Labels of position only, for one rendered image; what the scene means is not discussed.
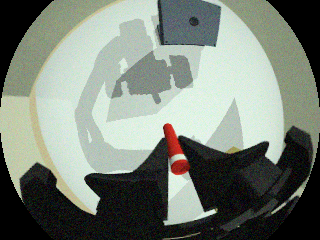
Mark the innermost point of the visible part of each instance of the red peg with white band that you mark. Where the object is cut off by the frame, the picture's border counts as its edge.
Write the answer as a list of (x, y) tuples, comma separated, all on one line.
[(177, 160)]

